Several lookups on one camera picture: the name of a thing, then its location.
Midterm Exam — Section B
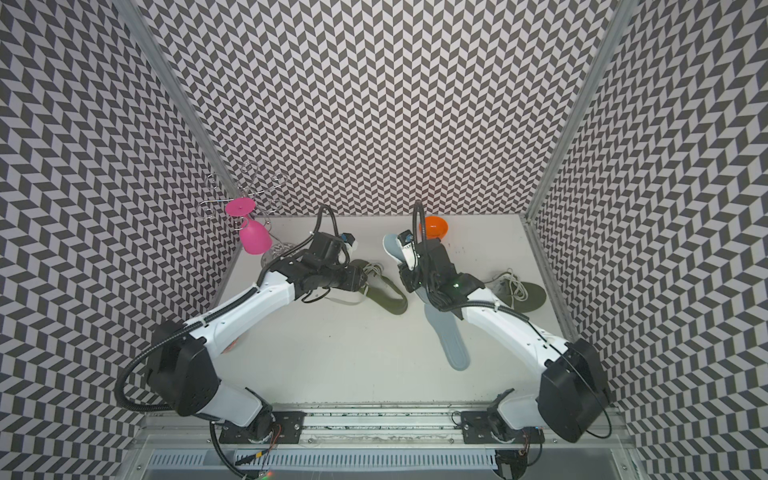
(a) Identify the grey-blue insole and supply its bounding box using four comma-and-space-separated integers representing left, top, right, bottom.
382, 234, 409, 270
417, 289, 471, 371

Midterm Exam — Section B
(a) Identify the olive green sandal with laces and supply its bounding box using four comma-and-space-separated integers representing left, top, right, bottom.
327, 259, 408, 316

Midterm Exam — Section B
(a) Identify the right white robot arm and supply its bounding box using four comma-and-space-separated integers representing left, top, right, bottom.
382, 232, 611, 443

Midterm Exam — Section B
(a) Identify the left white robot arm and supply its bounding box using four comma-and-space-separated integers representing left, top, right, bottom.
114, 232, 366, 441

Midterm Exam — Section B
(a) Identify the orange bowl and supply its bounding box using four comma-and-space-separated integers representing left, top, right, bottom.
424, 216, 449, 240

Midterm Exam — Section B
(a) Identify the pink plastic wine glass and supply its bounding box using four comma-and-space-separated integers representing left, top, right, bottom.
225, 197, 273, 255

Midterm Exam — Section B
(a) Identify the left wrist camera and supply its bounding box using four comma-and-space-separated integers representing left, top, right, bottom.
340, 232, 358, 253

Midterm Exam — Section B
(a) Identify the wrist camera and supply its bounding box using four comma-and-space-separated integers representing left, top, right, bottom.
397, 230, 419, 270
340, 232, 358, 253

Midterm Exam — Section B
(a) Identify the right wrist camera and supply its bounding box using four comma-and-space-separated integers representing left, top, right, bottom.
397, 230, 419, 270

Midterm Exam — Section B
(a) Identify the silver wire glass rack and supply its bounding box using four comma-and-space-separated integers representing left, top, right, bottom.
197, 172, 294, 267

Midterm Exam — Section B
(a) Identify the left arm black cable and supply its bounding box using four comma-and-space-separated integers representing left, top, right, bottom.
113, 284, 259, 414

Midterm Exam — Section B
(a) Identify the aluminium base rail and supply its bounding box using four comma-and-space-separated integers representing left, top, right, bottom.
116, 404, 648, 479

